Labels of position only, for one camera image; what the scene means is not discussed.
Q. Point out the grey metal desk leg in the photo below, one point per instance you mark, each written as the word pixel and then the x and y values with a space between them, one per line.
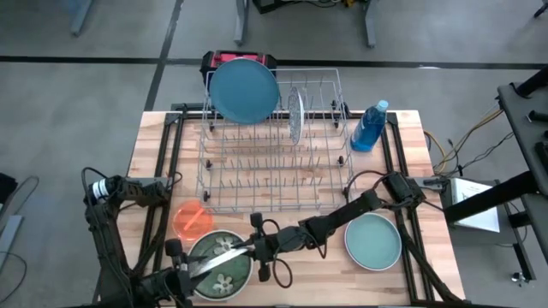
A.
pixel 371 23
pixel 241 21
pixel 82 17

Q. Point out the grey lace-patterned plate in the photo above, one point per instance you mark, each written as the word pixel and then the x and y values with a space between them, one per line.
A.
pixel 295 115

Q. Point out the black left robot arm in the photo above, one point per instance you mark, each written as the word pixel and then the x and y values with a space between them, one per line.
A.
pixel 107 239

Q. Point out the black box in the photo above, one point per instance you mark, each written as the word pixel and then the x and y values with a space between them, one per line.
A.
pixel 6 188

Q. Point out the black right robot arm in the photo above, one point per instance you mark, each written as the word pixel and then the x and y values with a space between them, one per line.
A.
pixel 342 214

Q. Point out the red and black toolbox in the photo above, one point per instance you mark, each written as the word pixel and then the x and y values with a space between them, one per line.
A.
pixel 220 55

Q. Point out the orange cup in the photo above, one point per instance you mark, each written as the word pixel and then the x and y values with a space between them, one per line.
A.
pixel 184 222

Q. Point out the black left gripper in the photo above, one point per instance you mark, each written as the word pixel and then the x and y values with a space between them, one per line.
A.
pixel 171 286

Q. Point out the black chair leg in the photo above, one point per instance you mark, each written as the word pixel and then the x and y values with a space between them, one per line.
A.
pixel 541 7

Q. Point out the black cylinder tool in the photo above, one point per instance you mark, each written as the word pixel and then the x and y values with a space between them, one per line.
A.
pixel 537 116

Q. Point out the small metal fitting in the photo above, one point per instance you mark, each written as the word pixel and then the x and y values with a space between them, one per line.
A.
pixel 519 277

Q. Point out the black aluminium table frame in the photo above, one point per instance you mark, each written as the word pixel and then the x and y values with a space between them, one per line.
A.
pixel 188 114

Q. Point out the light teal plate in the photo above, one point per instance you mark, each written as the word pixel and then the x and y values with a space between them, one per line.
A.
pixel 372 241

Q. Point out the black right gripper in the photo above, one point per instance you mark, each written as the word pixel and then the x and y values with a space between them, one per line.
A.
pixel 282 241

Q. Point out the large plain blue plate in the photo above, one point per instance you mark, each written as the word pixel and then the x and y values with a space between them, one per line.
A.
pixel 244 90

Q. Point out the black power strip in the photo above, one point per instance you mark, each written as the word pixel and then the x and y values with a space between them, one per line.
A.
pixel 274 4

